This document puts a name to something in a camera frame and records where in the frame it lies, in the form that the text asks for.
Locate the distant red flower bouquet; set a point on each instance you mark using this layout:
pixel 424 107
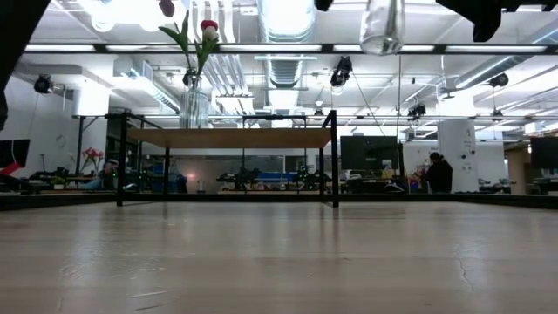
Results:
pixel 92 153

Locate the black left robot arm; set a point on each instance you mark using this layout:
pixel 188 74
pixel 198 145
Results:
pixel 17 26

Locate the dark maroon tulip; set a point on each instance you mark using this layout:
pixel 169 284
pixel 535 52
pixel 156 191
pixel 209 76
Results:
pixel 323 4
pixel 167 8

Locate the light wooden cabinet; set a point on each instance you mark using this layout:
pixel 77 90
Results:
pixel 519 170

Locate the black hanging camera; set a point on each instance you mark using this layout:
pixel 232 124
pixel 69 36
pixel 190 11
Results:
pixel 342 72

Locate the distant black rig frame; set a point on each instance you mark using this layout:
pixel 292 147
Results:
pixel 274 117

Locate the person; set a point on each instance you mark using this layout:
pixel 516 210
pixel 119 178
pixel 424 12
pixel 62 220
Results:
pixel 439 174
pixel 104 176

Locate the thin vertical pole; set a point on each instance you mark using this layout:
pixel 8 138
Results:
pixel 399 96

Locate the distant robot workstation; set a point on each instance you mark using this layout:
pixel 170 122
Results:
pixel 310 179
pixel 240 179

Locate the red object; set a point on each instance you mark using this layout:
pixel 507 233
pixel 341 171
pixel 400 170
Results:
pixel 8 169

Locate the black table frame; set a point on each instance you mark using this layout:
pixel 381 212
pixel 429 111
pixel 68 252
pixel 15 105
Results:
pixel 501 200

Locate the black ceiling spotlight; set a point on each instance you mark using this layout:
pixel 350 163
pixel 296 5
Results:
pixel 499 79
pixel 417 110
pixel 42 83
pixel 188 78

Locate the overhead light bar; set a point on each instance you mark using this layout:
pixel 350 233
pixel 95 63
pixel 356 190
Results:
pixel 270 48

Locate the silver ventilation duct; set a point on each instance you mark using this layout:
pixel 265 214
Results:
pixel 287 22

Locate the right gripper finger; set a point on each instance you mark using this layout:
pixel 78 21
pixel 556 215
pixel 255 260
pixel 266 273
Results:
pixel 462 4

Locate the wooden shelf black frame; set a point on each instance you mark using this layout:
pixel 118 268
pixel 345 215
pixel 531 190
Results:
pixel 240 138

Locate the white pillar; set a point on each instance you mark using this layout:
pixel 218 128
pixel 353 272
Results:
pixel 457 144

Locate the black monitor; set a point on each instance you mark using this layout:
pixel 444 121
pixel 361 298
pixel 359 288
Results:
pixel 545 152
pixel 369 152
pixel 13 152

